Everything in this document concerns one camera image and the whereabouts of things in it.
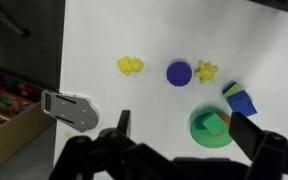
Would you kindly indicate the green bowl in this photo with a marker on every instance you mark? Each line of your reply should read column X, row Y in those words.
column 205, row 137

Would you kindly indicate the yellow bear toy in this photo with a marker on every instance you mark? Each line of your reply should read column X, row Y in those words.
column 130, row 65

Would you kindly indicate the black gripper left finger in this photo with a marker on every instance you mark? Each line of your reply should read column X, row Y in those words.
column 117, row 156

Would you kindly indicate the light green block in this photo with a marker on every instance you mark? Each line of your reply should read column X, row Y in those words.
column 234, row 90

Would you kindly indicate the teal toy piece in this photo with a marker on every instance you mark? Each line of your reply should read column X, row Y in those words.
column 199, row 124

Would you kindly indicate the green cube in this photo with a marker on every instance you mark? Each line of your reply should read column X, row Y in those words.
column 214, row 123

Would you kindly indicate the orange toy piece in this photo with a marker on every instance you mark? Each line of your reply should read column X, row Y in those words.
column 224, row 119

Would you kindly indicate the grey metal mounting plate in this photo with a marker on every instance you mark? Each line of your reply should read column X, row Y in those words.
column 72, row 110

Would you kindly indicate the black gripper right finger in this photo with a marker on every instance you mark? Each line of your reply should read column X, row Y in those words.
column 267, row 153

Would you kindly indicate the yellow spiky toy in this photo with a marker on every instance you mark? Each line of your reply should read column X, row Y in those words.
column 206, row 72

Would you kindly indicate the wooden toy shelf with bins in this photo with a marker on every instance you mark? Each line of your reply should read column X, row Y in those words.
column 7, row 110

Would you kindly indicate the blue cube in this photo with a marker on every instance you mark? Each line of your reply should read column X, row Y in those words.
column 241, row 103

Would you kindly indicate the dark blue block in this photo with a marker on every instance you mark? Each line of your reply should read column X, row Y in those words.
column 229, row 87

